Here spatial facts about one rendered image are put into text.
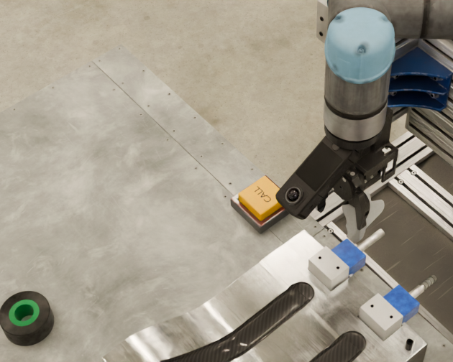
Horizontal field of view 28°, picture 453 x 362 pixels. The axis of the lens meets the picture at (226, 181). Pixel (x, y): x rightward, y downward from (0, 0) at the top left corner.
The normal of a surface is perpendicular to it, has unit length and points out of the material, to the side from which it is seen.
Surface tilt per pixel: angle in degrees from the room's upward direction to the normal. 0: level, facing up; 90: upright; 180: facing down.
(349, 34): 1
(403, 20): 71
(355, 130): 90
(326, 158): 32
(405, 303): 0
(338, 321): 0
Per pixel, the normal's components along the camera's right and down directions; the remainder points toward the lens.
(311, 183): -0.48, -0.26
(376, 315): -0.05, -0.61
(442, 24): -0.11, 0.64
